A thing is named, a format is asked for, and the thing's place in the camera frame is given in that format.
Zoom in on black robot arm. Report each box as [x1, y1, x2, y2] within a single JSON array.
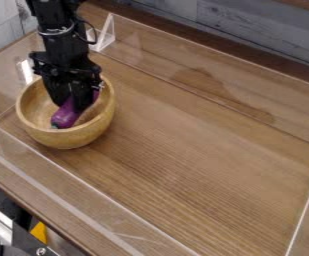
[[26, 0, 102, 112]]

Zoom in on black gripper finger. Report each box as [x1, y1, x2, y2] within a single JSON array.
[[43, 77, 70, 106], [71, 81, 99, 111]]

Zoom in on clear acrylic table barrier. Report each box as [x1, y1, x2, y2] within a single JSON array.
[[0, 14, 309, 256]]

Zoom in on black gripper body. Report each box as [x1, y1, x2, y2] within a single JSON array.
[[30, 31, 102, 90]]

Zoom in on purple toy eggplant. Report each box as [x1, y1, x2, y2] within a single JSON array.
[[50, 97, 86, 129]]

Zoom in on brown wooden bowl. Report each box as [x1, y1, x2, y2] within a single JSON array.
[[15, 76, 117, 149]]

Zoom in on clear acrylic corner bracket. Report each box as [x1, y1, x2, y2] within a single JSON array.
[[86, 14, 115, 53]]

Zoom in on yellow label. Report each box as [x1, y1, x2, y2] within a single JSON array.
[[30, 222, 48, 243]]

